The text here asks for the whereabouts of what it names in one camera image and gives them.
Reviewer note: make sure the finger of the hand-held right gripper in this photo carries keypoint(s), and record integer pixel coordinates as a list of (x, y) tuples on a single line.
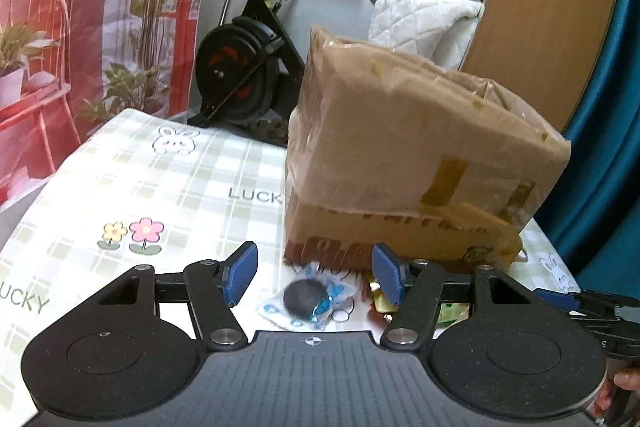
[(557, 299)]

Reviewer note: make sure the clear blue packet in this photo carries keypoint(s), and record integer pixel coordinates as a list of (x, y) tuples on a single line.
[(302, 297)]

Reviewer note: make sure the person's right hand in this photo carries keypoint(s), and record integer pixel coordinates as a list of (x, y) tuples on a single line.
[(627, 379)]

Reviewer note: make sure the white quilted blanket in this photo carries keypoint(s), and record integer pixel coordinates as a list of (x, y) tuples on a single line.
[(425, 22)]

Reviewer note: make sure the red printed backdrop cloth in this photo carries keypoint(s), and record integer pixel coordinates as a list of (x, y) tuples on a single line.
[(75, 32)]

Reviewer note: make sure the cardboard box with plastic liner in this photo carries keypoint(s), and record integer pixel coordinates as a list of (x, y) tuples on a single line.
[(400, 132)]

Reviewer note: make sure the teal curtain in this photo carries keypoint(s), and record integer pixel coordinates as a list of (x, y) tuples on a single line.
[(600, 157)]

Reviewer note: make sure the black exercise bike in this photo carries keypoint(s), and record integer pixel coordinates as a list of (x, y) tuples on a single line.
[(235, 72)]

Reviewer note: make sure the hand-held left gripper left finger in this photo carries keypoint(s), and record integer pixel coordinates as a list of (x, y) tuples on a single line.
[(240, 272)]

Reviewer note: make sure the gold snack packet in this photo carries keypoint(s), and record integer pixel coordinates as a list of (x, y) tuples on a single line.
[(382, 299)]

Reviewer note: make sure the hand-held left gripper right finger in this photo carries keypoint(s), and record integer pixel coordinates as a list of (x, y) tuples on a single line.
[(387, 274)]

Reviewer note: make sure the checked cartoon tablecloth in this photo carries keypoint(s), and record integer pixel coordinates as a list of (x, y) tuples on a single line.
[(150, 207)]

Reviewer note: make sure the wooden panel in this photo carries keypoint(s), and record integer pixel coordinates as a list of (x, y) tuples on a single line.
[(550, 7)]

